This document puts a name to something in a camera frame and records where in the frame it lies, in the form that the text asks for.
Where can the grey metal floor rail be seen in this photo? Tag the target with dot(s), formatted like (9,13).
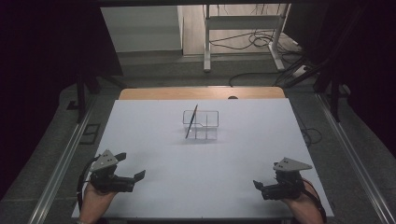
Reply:
(351,155)
(62,168)

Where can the black metal stand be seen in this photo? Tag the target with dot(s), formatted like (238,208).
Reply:
(81,96)
(335,99)

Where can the wooden table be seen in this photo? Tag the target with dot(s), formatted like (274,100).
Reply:
(186,92)

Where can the white metal desk frame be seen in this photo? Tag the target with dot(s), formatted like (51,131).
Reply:
(207,46)

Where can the dark floor socket plate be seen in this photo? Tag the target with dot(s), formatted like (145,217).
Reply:
(90,133)

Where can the dark curtain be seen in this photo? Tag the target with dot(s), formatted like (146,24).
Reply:
(40,77)
(367,62)

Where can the clear acrylic pen holder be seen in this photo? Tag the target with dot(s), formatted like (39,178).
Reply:
(207,124)

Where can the dark pencil with orange end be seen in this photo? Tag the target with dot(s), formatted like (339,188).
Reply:
(191,122)

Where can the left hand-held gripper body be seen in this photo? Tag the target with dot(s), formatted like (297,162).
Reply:
(107,182)

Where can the person's right hand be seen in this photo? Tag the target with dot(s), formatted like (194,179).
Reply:
(302,208)

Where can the person's left hand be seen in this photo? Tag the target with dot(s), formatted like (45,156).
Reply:
(93,205)

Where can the white table mat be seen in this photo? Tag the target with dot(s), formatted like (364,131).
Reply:
(249,140)

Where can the dark round table grommet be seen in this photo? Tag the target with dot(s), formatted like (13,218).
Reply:
(232,97)

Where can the white power strip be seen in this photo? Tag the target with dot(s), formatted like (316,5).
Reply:
(300,71)

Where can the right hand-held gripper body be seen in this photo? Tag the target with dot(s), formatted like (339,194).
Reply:
(285,188)

